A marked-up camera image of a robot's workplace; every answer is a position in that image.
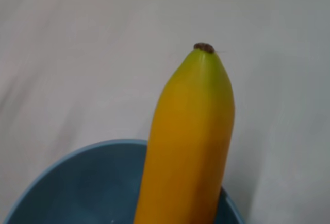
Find yellow banana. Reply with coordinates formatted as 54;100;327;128
133;42;236;224

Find blue bowl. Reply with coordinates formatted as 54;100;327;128
2;138;246;224

